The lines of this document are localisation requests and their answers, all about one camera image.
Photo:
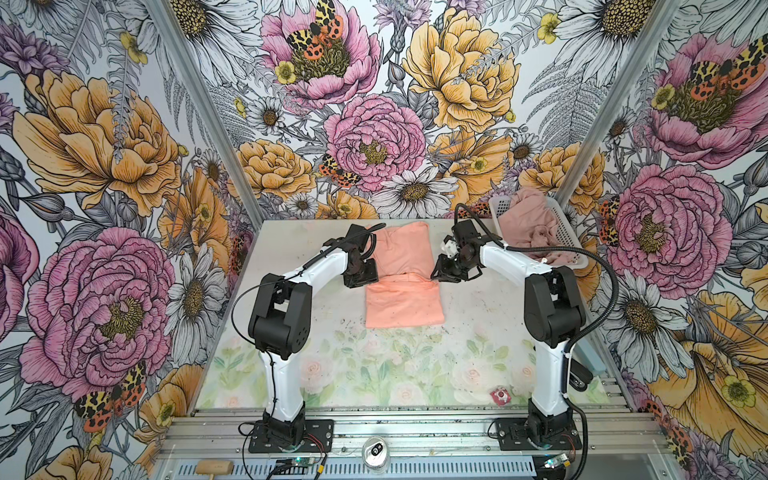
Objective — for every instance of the small red white card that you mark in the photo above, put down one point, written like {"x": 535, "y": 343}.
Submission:
{"x": 500, "y": 396}

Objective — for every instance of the aluminium corner post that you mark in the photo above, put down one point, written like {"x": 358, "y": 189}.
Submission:
{"x": 188, "y": 72}
{"x": 660, "y": 18}

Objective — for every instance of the dusty pink garment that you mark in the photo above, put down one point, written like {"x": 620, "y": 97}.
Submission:
{"x": 526, "y": 220}

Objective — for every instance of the aluminium frame rail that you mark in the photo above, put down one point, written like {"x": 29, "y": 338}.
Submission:
{"x": 217, "y": 434}

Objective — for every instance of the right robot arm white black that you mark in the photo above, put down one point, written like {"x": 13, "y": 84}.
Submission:
{"x": 553, "y": 314}

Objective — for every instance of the peach graphic t-shirt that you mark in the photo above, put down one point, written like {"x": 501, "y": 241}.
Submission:
{"x": 404, "y": 296}

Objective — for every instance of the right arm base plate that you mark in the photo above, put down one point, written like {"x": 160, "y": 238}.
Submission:
{"x": 517, "y": 434}

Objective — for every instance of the green circuit board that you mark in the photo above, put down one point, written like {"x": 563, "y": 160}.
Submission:
{"x": 558, "y": 461}
{"x": 297, "y": 462}

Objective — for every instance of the right aluminium corner post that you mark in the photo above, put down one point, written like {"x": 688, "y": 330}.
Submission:
{"x": 660, "y": 18}

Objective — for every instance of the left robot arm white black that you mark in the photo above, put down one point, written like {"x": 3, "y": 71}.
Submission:
{"x": 280, "y": 326}

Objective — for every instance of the white slotted cable duct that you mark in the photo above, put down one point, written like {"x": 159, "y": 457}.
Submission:
{"x": 465, "y": 467}

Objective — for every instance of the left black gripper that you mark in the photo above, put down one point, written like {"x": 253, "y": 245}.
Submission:
{"x": 370, "y": 277}

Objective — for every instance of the wooden block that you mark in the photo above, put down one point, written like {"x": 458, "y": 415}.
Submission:
{"x": 213, "y": 468}

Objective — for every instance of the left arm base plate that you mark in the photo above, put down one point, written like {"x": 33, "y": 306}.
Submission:
{"x": 301, "y": 436}

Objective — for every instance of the light blue rectangular block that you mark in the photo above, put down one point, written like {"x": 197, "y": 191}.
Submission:
{"x": 589, "y": 356}

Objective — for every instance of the right green circuit board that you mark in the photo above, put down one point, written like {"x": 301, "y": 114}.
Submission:
{"x": 558, "y": 461}

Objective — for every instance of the silver drink can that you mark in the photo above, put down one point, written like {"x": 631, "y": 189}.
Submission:
{"x": 375, "y": 455}

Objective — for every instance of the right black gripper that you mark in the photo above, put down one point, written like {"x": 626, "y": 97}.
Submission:
{"x": 445, "y": 271}

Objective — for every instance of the left green circuit board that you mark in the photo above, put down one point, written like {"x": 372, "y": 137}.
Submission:
{"x": 297, "y": 462}

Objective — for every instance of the left aluminium corner post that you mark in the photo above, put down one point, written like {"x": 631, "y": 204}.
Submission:
{"x": 188, "y": 72}

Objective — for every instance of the white plastic laundry basket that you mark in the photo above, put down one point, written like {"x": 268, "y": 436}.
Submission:
{"x": 565, "y": 234}

